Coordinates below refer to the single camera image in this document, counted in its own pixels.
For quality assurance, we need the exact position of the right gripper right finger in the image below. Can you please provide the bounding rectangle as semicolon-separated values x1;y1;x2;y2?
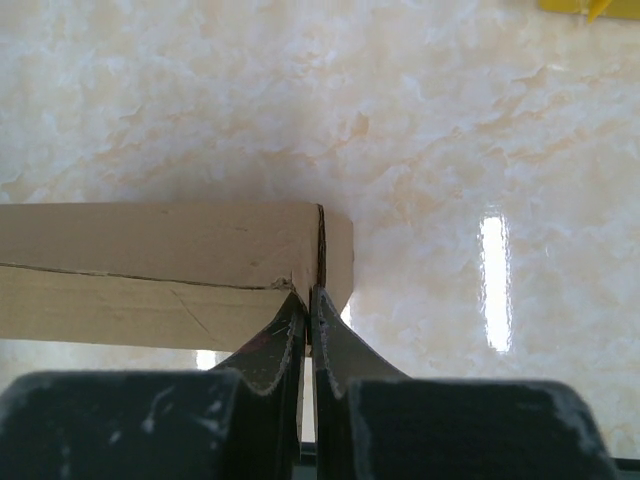
310;287;618;479

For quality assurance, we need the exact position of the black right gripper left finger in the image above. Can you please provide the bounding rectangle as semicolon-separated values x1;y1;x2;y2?
1;295;306;479

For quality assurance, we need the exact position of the brown cardboard box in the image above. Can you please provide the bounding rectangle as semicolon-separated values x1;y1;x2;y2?
1;202;354;351

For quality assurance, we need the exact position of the yellow plastic basket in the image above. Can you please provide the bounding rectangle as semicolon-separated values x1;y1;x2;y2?
537;0;640;23

